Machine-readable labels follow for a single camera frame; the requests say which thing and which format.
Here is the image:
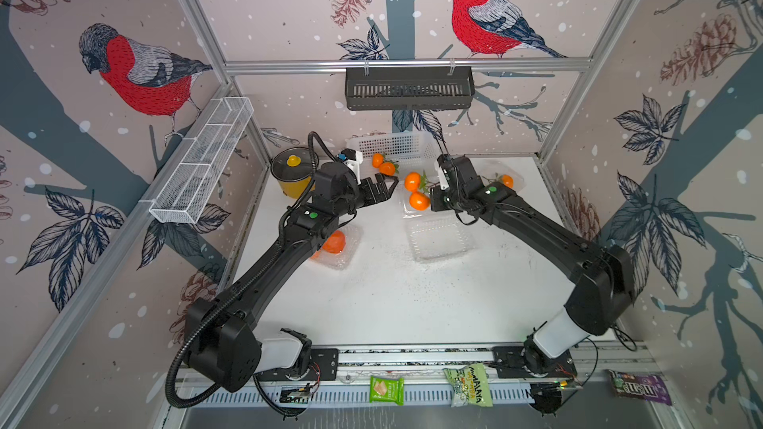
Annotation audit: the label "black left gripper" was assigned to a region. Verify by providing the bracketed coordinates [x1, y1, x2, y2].
[333, 173, 399, 218]

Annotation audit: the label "clear clamshell three oranges branch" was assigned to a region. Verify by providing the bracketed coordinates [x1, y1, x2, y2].
[473, 158, 526, 193]

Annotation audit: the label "clear clamshell four oranges branch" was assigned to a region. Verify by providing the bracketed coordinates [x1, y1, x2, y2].
[405, 214, 476, 262]

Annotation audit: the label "clear clamshell oranges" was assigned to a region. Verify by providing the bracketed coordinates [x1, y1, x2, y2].
[310, 224, 364, 270]

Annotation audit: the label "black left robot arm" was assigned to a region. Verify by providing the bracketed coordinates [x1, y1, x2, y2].
[165, 148, 399, 409]

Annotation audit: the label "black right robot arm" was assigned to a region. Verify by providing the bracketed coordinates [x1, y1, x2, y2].
[430, 154, 637, 375]

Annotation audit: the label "orange on branch far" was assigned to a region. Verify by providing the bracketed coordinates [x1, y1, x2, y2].
[501, 175, 515, 189]

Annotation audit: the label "white plastic basket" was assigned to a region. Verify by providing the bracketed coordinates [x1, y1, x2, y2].
[346, 131, 440, 162]

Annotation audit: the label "loose orange large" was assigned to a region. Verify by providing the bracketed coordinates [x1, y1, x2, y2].
[322, 230, 347, 254]

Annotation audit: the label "yellow pot with lid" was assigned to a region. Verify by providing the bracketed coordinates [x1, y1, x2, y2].
[270, 146, 320, 200]

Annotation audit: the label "green snack packet large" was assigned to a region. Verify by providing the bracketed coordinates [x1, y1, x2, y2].
[443, 363, 493, 407]

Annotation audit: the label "green snack packet small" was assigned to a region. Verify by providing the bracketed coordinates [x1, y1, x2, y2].
[369, 377, 405, 406]

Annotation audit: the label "purple candy packet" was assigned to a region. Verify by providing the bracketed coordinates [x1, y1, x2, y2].
[607, 369, 673, 406]

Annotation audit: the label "black hanging wire shelf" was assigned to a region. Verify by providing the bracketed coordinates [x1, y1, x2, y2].
[345, 67, 475, 111]

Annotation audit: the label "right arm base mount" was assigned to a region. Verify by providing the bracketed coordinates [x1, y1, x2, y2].
[489, 345, 577, 379]

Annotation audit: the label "white wire wall shelf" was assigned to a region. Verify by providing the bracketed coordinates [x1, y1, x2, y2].
[149, 97, 254, 224]

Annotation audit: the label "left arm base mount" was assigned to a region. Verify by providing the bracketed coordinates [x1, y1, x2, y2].
[256, 348, 339, 383]

